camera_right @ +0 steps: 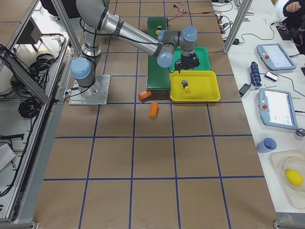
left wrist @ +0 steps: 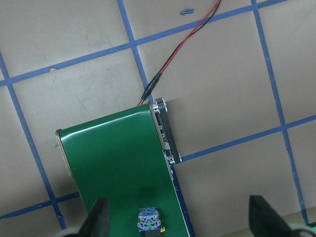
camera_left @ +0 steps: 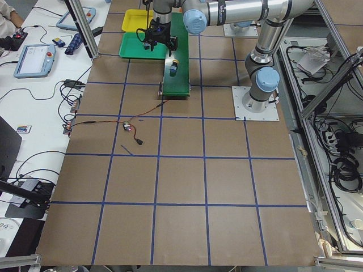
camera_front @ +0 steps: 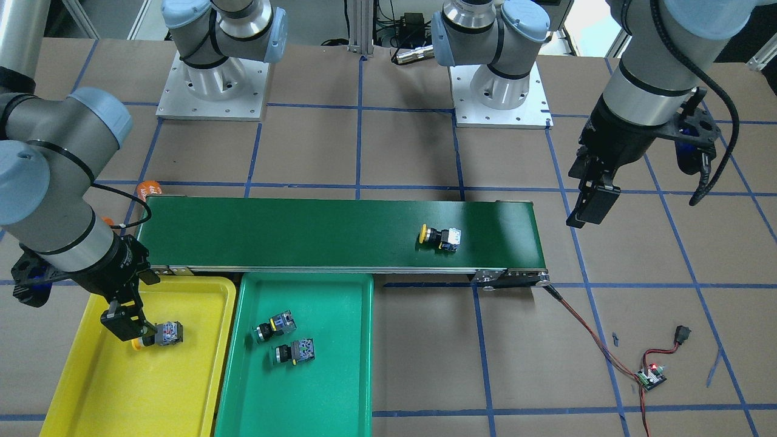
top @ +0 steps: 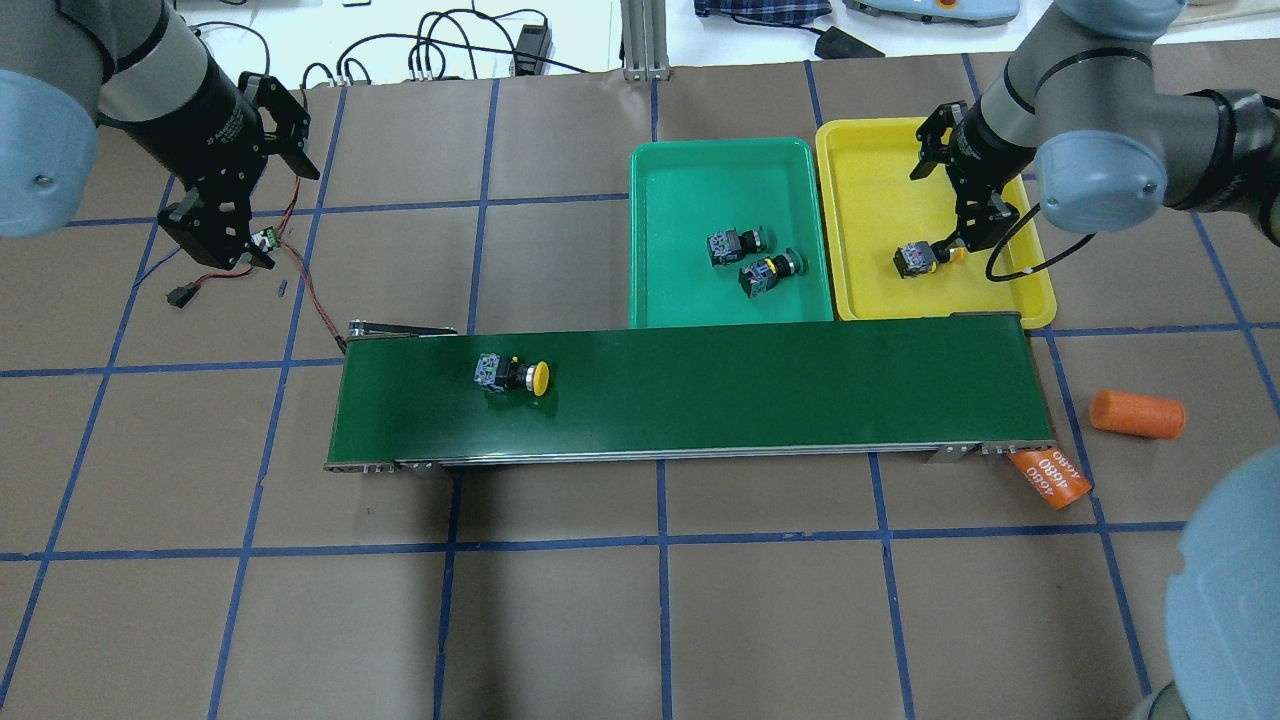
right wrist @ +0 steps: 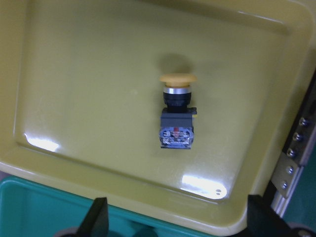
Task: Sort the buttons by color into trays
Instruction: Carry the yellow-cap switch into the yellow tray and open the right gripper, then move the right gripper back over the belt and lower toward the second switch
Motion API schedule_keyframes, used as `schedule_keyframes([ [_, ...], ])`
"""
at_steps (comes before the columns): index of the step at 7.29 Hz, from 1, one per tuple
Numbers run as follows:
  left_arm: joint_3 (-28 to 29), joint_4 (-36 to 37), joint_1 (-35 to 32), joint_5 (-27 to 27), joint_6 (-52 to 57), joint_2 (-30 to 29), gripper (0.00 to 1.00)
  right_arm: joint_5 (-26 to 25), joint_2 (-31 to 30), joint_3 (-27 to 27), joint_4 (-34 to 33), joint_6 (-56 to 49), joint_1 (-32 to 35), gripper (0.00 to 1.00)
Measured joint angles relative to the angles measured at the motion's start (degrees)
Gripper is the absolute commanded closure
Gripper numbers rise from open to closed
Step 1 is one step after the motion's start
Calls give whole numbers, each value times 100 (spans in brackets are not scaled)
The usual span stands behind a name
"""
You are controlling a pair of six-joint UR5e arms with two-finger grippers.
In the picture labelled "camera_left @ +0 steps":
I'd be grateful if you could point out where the red black power cable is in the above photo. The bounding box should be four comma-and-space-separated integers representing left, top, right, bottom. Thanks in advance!
67, 99, 171, 142

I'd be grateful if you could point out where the aluminium frame post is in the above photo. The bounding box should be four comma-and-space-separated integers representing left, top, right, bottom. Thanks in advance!
65, 0, 99, 60

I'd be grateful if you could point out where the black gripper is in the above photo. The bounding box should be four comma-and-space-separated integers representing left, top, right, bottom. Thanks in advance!
143, 18, 178, 56

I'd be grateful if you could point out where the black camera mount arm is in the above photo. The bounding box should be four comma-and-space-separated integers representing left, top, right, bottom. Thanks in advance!
1, 178, 54, 208

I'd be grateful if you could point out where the black power adapter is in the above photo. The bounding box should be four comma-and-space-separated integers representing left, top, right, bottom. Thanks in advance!
64, 79, 86, 88

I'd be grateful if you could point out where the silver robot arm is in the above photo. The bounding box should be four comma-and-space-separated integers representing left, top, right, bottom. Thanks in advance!
143, 0, 313, 64
243, 19, 287, 113

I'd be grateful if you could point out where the green plastic tray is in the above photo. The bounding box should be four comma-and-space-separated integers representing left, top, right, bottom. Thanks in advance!
119, 32, 166, 60

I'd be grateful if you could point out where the teach pendant far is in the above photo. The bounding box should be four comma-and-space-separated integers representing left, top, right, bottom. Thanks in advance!
56, 6, 97, 31

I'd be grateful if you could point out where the yellow plastic tray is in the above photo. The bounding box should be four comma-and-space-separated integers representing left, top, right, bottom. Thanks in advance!
121, 9, 153, 32

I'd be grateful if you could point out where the yellow push button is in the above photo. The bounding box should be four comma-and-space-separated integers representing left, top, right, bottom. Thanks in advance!
143, 42, 150, 50
170, 59, 179, 77

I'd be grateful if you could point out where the small motor controller board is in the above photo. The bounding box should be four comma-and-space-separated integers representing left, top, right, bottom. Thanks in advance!
123, 122, 132, 132

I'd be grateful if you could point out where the teach pendant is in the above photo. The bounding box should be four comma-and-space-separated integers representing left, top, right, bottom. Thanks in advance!
14, 44, 56, 79
56, 6, 97, 31

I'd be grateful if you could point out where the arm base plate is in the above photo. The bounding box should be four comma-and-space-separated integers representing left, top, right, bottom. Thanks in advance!
231, 86, 280, 122
223, 24, 258, 39

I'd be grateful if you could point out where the blue plaid folded umbrella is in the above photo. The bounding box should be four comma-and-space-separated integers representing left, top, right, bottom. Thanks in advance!
65, 33, 83, 55

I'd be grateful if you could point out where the green conveyor belt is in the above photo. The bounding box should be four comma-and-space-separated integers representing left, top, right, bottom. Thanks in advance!
159, 12, 190, 97

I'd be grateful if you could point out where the teach pendant near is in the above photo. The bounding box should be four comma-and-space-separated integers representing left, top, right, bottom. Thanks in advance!
14, 44, 56, 79

